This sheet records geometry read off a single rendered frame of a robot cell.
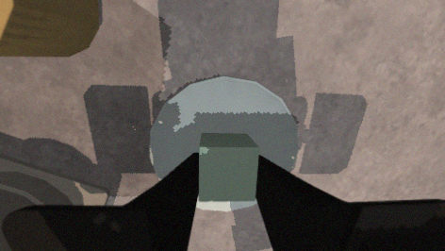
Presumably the yellow-brown cylinder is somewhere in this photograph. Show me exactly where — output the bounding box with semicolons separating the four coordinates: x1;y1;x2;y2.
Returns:
0;0;99;58

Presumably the grey cylinder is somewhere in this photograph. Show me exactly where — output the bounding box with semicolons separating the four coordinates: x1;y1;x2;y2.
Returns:
0;189;35;251

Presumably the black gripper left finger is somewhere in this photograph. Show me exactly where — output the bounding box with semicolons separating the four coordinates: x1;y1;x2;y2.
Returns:
2;153;199;251

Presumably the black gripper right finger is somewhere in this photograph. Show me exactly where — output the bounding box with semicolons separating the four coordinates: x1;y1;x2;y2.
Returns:
255;155;445;251

